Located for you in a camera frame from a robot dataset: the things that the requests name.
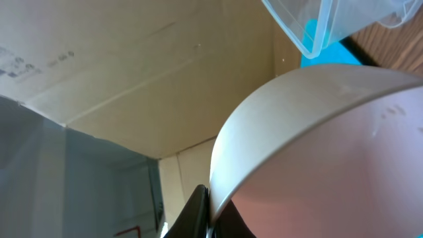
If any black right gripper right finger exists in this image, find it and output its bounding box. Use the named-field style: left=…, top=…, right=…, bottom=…
left=214, top=201, right=256, bottom=238

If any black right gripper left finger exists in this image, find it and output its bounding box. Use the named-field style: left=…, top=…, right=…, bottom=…
left=165, top=184, right=209, bottom=238

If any pink bowl with scraps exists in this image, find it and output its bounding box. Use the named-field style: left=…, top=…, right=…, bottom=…
left=210, top=64, right=422, bottom=237

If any teal plastic tray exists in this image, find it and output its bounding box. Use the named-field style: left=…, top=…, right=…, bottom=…
left=301, top=19, right=361, bottom=68

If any clear plastic bin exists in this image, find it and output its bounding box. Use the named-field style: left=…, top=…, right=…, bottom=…
left=262, top=0, right=422, bottom=59

